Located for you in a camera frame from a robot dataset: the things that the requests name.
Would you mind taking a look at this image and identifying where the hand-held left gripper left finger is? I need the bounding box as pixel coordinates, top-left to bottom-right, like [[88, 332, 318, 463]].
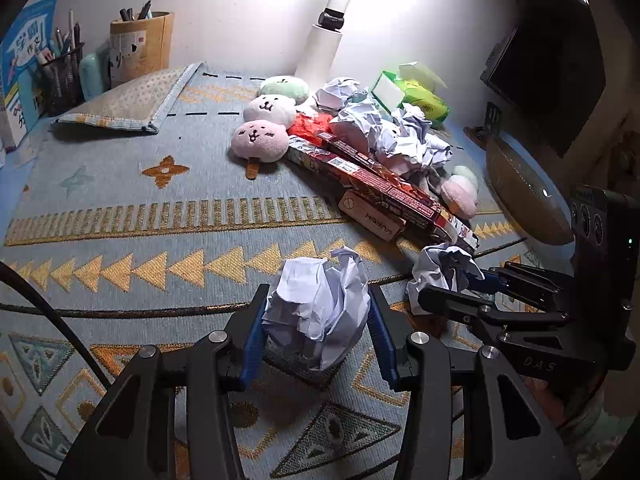
[[57, 284, 271, 480]]

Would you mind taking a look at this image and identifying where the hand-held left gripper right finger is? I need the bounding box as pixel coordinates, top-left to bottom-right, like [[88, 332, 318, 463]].
[[367, 285, 581, 480]]

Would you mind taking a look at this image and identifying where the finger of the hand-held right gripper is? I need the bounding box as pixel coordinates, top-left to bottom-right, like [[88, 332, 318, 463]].
[[481, 261, 576, 311], [416, 285, 571, 334]]

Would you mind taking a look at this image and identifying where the white paper ball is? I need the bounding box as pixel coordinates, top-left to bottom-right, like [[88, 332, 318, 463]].
[[406, 242, 486, 316], [261, 246, 372, 371], [375, 105, 453, 176], [330, 100, 396, 153], [315, 77, 361, 113]]

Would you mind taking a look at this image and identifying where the round grey waste bin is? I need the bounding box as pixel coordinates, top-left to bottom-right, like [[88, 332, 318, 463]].
[[485, 132, 576, 247]]

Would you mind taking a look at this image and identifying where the long red printed box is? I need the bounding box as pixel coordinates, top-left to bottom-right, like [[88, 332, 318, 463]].
[[315, 130, 451, 211], [285, 135, 480, 253]]

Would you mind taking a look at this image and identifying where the red snack bag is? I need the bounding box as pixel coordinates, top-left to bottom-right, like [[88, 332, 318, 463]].
[[289, 112, 335, 143]]

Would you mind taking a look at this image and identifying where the small pink green plush toy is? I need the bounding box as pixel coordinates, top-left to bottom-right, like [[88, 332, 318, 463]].
[[440, 165, 481, 221]]

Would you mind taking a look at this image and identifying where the small white red box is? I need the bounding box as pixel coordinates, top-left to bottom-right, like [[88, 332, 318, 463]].
[[337, 190, 408, 242]]

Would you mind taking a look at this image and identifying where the blue patterned mat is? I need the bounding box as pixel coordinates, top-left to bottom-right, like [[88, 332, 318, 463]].
[[0, 62, 551, 480]]

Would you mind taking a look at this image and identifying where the green tissue pack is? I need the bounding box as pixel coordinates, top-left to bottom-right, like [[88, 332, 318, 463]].
[[395, 61, 451, 126]]

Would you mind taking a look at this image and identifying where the three-ball dumpling plush toy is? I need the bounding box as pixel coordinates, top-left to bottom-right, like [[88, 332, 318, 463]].
[[231, 74, 312, 181]]

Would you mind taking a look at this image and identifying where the black flat screen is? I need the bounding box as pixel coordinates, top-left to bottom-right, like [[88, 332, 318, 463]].
[[480, 0, 608, 158]]

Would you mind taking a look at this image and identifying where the white green carton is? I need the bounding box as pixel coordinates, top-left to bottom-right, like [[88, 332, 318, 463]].
[[372, 71, 407, 113]]

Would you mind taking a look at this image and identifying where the flat dotted cushion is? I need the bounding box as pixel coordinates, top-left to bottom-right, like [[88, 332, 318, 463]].
[[50, 62, 206, 136]]

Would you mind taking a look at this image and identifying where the mint green container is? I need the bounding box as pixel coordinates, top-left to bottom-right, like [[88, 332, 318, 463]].
[[79, 52, 112, 102]]

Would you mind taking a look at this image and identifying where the brown paper pen holder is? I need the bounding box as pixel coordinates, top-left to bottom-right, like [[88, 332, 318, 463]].
[[109, 11, 176, 90]]

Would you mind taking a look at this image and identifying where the black mesh pen holder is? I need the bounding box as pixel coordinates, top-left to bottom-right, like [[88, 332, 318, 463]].
[[37, 42, 86, 116]]

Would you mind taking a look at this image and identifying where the blue book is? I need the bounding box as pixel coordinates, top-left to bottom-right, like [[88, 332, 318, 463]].
[[0, 0, 58, 153]]

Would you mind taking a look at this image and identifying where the white lamp post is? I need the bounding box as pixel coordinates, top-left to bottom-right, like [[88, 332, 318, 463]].
[[294, 0, 363, 83]]

